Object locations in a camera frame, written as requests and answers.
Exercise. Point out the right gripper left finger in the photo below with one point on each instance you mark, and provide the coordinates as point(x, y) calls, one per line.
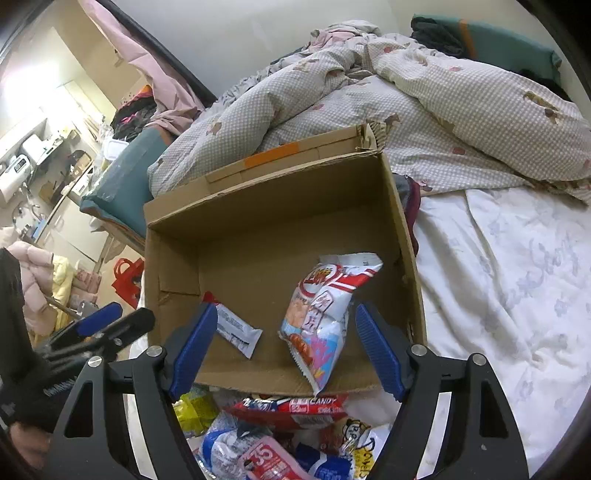
point(91, 441)

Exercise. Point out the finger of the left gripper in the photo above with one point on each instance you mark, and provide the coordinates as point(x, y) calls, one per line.
point(106, 343)
point(99, 319)

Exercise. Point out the yellow cartoon popcorn bag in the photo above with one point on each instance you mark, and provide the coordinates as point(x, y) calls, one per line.
point(357, 442)

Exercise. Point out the blue white snack bag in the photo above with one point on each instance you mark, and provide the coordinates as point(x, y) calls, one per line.
point(224, 443)

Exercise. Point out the white red chips bag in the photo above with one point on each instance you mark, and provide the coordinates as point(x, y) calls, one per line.
point(317, 318)

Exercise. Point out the left hand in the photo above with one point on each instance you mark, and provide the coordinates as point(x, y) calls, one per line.
point(32, 443)

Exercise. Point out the red shopping bag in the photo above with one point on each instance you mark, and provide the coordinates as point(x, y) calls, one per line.
point(127, 280)

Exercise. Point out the small red white snack bar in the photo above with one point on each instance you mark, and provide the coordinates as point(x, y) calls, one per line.
point(233, 329)

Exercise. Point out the yellow green snack bag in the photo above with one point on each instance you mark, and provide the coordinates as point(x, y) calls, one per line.
point(195, 411)

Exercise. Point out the teal cushion on left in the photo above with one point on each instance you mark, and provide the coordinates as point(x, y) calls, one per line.
point(122, 191)

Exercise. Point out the brown cardboard box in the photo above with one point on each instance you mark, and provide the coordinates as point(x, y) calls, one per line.
point(249, 232)

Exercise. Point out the pink snack packet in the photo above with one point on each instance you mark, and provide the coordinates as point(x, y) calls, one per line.
point(268, 460)

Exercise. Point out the white floral bed sheet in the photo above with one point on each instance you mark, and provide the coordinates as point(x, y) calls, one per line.
point(507, 273)

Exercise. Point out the red candy bag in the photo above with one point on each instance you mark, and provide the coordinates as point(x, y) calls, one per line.
point(289, 413)

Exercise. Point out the pink hanging garment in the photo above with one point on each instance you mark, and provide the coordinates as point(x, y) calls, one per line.
point(177, 106)

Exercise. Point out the checkered floral duvet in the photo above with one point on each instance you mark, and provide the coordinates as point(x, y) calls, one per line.
point(450, 124)

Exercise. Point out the teal pillow at wall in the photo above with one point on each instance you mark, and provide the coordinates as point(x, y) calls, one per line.
point(489, 44)

